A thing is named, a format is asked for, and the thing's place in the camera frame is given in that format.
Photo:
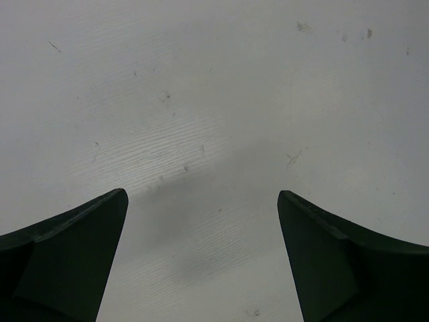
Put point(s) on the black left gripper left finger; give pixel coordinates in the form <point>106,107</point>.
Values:
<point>57,269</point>

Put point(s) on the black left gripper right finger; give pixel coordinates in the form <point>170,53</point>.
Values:
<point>345,272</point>

